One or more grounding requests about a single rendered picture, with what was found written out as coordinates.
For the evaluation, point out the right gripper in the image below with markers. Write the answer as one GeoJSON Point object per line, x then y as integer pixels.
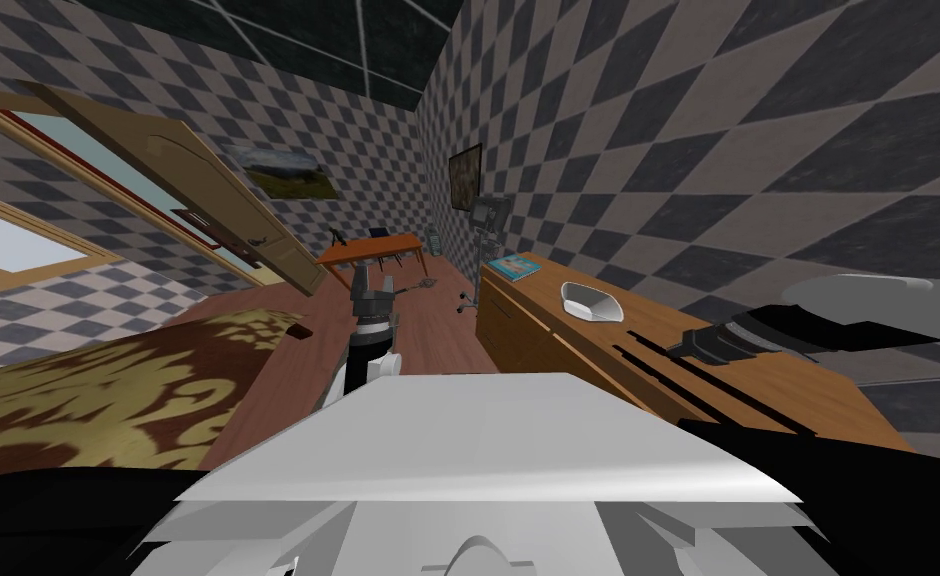
{"type": "Point", "coordinates": [706, 344]}

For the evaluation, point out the bed with patterned cover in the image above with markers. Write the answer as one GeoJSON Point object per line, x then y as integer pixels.
{"type": "Point", "coordinates": [102, 392]}

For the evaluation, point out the dark framed wall picture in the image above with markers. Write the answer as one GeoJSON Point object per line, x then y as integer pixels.
{"type": "Point", "coordinates": [465, 178]}

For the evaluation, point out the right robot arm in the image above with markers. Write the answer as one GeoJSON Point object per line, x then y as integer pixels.
{"type": "Point", "coordinates": [854, 320]}

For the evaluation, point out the wooden dresser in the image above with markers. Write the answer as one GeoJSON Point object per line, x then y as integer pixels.
{"type": "Point", "coordinates": [758, 384]}

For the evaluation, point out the white dish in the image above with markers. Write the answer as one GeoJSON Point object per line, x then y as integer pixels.
{"type": "Point", "coordinates": [590, 304]}

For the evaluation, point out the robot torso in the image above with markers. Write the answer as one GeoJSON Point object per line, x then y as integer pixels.
{"type": "Point", "coordinates": [478, 448]}

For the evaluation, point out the blue book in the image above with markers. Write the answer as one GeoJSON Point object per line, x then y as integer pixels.
{"type": "Point", "coordinates": [514, 267]}

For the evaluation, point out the grey office chair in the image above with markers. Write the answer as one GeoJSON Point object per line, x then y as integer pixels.
{"type": "Point", "coordinates": [490, 228]}

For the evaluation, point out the window with wooden frame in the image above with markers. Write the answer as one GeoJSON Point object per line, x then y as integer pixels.
{"type": "Point", "coordinates": [6, 240]}

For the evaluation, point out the tan wooden door leaf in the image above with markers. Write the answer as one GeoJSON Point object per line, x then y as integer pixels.
{"type": "Point", "coordinates": [198, 184]}

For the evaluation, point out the landscape wall picture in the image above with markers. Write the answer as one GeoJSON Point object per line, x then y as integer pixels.
{"type": "Point", "coordinates": [286, 172]}

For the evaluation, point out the orange wooden table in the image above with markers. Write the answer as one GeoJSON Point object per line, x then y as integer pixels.
{"type": "Point", "coordinates": [370, 248]}

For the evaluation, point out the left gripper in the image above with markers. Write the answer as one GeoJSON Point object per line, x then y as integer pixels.
{"type": "Point", "coordinates": [372, 306]}

